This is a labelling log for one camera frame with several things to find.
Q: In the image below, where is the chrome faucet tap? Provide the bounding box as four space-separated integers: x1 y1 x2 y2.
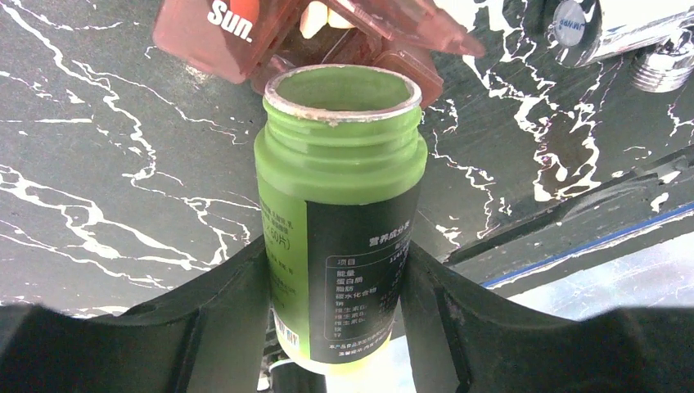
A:
543 0 693 93

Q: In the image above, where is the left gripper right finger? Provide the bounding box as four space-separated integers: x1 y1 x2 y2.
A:
401 244 693 392

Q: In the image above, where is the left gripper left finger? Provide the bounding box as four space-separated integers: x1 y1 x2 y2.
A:
1 239 269 392

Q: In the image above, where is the red pill organizer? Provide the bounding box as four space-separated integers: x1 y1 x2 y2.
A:
152 0 485 106

